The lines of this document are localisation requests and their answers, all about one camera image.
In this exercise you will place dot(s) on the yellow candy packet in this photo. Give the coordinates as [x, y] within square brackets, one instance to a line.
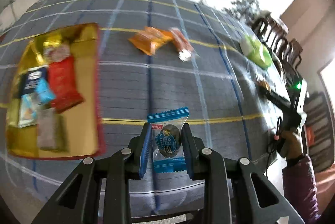
[53, 41]

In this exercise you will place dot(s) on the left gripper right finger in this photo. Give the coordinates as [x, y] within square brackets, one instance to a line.
[234, 191]

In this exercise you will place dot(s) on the blue snack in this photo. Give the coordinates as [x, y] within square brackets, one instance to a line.
[44, 92]
[166, 130]

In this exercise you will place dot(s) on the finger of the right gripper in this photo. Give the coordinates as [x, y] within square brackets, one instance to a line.
[280, 102]

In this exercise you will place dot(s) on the red gold toffee tin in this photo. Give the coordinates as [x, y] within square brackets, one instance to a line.
[82, 125]

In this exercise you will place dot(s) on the plaid blue tablecloth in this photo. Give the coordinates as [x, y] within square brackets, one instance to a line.
[218, 87]

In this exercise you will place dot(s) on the orange snack packet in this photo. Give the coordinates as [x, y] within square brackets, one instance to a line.
[150, 39]

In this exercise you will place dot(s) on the red Chinese snack pack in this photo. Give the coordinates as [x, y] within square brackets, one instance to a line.
[62, 81]

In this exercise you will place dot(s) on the green tissue pack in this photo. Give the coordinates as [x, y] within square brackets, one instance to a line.
[255, 51]

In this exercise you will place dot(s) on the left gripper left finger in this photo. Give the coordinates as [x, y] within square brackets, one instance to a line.
[96, 182]

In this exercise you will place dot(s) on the person right hand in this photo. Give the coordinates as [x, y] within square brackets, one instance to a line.
[293, 147]

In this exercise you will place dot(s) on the clear peanut snack bag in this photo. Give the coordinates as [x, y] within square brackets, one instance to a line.
[264, 84]

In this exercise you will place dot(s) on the grey sesame snack bar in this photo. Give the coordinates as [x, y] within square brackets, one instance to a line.
[50, 130]

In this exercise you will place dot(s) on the purple sleeve forearm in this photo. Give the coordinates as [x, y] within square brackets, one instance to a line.
[299, 186]

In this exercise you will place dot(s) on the navy cracker packet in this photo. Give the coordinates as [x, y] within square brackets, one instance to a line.
[30, 103]

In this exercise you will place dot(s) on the dark wooden chair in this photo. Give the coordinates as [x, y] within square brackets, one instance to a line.
[273, 32]
[320, 122]

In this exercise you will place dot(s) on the orange-red clear snack bag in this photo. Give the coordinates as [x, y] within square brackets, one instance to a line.
[183, 46]

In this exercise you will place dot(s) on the clear nougat snack pack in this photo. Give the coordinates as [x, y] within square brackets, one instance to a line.
[55, 51]

